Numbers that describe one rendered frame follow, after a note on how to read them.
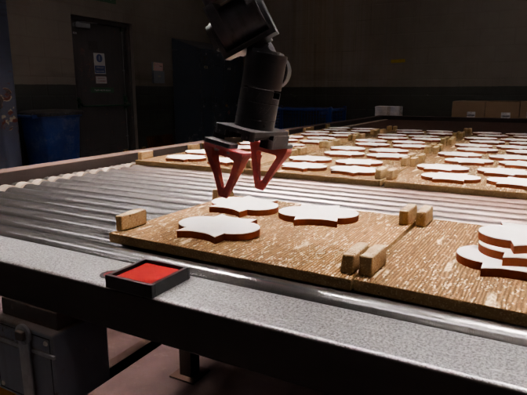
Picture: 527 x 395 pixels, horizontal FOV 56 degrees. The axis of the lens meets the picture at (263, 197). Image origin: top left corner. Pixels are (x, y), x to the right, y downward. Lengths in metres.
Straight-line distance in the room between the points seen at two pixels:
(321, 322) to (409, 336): 0.09
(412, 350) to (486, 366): 0.06
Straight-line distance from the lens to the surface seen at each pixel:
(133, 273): 0.67
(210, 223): 0.81
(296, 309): 0.58
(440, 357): 0.51
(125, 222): 0.84
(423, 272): 0.66
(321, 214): 0.88
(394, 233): 0.82
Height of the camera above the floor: 1.16
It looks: 12 degrees down
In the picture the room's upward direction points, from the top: straight up
